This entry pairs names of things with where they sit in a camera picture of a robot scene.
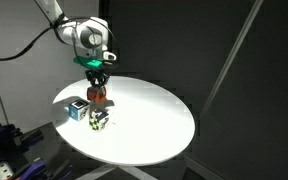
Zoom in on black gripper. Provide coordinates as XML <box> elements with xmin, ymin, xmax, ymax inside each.
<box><xmin>84</xmin><ymin>67</ymin><xmax>111</xmax><ymax>89</ymax></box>

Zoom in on orange multicolour soft toy block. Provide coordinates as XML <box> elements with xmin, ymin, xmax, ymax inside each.
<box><xmin>86</xmin><ymin>84</ymin><xmax>108</xmax><ymax>104</ymax></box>

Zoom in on blue soft toy block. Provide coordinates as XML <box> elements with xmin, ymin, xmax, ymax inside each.
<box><xmin>68</xmin><ymin>98</ymin><xmax>91</xmax><ymax>122</ymax></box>

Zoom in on green white black cube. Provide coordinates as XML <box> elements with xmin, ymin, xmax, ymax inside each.
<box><xmin>88</xmin><ymin>108</ymin><xmax>111</xmax><ymax>132</ymax></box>

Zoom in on black clamp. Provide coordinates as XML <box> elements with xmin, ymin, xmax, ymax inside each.
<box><xmin>19</xmin><ymin>128</ymin><xmax>45</xmax><ymax>148</ymax></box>

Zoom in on white table leg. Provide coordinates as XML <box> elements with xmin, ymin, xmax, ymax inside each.
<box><xmin>75</xmin><ymin>163</ymin><xmax>159</xmax><ymax>180</ymax></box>

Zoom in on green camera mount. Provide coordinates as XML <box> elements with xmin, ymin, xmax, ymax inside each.
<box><xmin>72</xmin><ymin>56</ymin><xmax>106</xmax><ymax>70</ymax></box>

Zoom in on diagonal silver wall rail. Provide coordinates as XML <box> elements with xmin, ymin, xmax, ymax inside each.
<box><xmin>198</xmin><ymin>0</ymin><xmax>265</xmax><ymax>121</ymax></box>

